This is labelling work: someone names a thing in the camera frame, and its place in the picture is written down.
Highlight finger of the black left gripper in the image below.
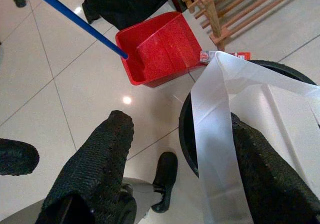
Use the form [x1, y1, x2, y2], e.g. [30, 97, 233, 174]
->
[0, 138, 40, 176]

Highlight black fabric bag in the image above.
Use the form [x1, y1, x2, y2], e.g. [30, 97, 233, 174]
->
[73, 0, 176, 31]

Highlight red white printed label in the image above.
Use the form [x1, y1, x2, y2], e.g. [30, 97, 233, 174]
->
[199, 50, 252, 65]

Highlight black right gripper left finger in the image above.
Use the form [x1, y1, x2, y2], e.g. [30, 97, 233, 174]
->
[34, 110, 138, 224]

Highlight wooden slatted rack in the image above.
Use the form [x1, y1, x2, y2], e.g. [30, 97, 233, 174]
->
[177, 0, 307, 51]

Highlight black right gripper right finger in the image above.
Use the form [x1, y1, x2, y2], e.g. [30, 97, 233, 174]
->
[231, 112, 320, 224]

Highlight black robot right foot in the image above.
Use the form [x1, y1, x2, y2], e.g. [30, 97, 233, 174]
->
[151, 151, 179, 214]

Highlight black round rubbish bin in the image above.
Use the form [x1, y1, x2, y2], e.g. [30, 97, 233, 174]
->
[178, 59, 320, 182]

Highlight red dustpan with blue handle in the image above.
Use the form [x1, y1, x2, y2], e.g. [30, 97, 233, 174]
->
[26, 0, 208, 88]

